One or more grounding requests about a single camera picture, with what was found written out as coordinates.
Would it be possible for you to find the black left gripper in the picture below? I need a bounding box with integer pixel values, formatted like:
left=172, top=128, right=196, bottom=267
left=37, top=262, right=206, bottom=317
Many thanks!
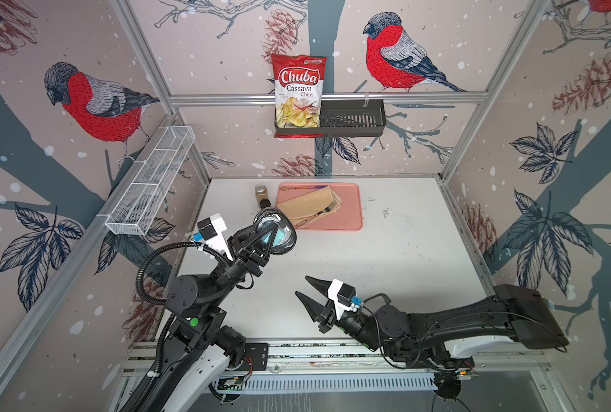
left=207, top=220, right=275, bottom=309

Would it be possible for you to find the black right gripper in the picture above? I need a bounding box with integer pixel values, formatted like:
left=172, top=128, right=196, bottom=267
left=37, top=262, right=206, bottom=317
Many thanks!
left=299, top=279, right=386, bottom=357

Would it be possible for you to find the black cable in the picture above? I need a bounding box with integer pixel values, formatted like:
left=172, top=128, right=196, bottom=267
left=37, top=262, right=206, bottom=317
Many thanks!
left=252, top=207, right=298, bottom=257

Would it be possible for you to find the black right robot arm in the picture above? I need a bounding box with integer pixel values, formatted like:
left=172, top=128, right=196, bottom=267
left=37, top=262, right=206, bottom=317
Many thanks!
left=295, top=276, right=569, bottom=370

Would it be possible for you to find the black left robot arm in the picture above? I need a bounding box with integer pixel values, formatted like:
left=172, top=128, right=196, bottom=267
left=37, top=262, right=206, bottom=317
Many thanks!
left=122, top=223, right=280, bottom=411

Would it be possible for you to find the tan spice jar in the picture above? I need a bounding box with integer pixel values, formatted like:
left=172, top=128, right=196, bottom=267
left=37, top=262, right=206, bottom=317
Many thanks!
left=255, top=185, right=271, bottom=209

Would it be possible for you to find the pink plastic tray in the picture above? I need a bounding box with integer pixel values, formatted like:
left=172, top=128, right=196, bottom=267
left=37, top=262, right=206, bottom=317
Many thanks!
left=276, top=182, right=363, bottom=231

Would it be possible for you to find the red cassava chips bag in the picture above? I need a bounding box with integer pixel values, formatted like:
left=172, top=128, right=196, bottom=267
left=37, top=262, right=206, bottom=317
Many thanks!
left=271, top=54, right=327, bottom=138

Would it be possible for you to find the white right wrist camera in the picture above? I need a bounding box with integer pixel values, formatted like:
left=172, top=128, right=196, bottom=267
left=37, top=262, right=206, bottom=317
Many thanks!
left=327, top=279, right=363, bottom=320

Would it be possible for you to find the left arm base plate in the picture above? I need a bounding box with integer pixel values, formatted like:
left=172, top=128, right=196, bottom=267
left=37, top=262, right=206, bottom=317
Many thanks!
left=232, top=343, right=269, bottom=373

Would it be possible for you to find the white wire mesh basket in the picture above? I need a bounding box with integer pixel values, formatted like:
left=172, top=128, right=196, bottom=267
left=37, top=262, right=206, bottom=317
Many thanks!
left=105, top=125, right=195, bottom=236

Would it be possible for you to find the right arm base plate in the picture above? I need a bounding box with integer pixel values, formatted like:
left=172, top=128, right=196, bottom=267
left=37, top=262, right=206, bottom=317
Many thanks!
left=405, top=343, right=475, bottom=373

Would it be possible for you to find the black wall basket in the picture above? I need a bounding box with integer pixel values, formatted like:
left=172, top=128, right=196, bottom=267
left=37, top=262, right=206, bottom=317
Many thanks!
left=276, top=100, right=386, bottom=138

